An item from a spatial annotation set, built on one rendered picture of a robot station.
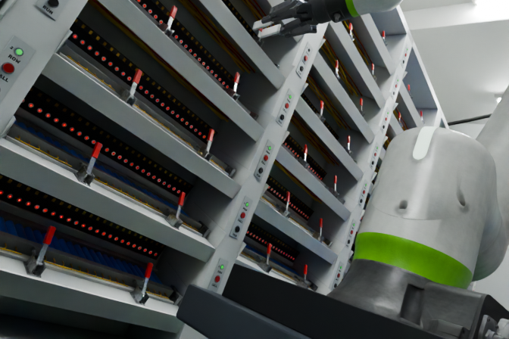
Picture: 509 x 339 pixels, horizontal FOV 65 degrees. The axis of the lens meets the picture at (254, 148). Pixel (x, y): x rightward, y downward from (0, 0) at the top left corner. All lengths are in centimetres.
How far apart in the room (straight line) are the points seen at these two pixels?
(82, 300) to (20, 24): 54
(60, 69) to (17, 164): 19
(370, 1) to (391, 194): 67
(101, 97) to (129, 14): 19
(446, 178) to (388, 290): 14
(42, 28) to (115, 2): 17
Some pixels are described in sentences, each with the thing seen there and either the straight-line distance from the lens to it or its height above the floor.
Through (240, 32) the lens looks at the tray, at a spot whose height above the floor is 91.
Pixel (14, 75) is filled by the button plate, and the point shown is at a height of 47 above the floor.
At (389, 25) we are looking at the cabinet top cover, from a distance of 219.
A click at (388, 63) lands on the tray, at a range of 202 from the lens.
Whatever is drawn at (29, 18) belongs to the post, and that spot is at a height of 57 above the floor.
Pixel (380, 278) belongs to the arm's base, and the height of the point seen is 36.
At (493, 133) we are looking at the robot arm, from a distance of 72.
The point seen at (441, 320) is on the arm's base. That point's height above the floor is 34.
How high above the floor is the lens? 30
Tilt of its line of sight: 18 degrees up
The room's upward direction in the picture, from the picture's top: 22 degrees clockwise
